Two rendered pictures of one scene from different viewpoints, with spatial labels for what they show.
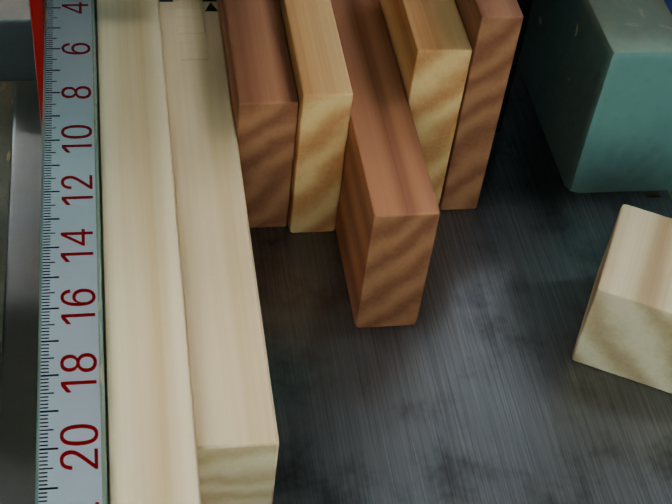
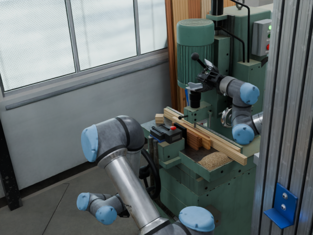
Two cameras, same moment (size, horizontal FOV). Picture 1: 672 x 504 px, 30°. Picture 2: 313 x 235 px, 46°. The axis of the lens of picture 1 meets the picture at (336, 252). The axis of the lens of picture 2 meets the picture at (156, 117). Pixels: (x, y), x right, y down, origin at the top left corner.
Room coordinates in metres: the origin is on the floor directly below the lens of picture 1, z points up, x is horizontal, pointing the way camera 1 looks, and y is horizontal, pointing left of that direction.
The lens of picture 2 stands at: (1.92, -0.71, 1.88)
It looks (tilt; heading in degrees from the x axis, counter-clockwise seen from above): 27 degrees down; 160
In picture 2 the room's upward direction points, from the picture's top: 3 degrees counter-clockwise
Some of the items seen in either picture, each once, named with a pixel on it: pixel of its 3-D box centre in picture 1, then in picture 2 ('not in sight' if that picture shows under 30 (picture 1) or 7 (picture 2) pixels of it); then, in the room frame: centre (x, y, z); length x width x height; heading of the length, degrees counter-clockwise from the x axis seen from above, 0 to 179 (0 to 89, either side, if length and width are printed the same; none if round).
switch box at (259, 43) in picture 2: not in sight; (263, 37); (0.41, 0.41, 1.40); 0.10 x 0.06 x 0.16; 104
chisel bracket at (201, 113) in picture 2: not in sight; (198, 113); (0.35, 0.08, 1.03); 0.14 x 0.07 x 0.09; 104
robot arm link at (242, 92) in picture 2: not in sight; (243, 92); (0.79, 0.05, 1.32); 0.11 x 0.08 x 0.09; 14
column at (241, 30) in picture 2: not in sight; (235, 77); (0.28, 0.35, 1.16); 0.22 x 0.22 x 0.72; 14
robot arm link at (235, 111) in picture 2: not in sight; (241, 116); (0.81, 0.04, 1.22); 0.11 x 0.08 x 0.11; 150
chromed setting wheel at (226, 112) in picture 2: not in sight; (230, 116); (0.45, 0.22, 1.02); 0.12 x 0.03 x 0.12; 104
